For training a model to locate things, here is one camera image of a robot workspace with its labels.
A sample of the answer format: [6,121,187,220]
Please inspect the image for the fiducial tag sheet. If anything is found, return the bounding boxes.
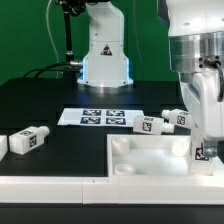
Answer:
[58,108,144,127]

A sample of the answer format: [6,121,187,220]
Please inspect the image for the white U-shaped obstacle fence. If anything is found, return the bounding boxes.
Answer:
[0,158,224,205]

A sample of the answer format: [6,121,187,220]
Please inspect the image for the black camera pole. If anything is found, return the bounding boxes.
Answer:
[54,0,78,84]

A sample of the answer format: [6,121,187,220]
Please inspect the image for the black cables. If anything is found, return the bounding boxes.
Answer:
[22,63,73,80]

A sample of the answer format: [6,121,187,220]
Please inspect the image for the white block left edge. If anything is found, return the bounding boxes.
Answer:
[0,135,8,161]

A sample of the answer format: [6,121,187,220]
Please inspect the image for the grey cable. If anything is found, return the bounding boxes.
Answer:
[45,0,64,80]

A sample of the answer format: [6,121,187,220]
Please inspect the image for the white square table top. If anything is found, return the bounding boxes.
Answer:
[107,134,190,176]

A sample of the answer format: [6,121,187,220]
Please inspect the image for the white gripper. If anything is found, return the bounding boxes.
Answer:
[180,71,224,158]

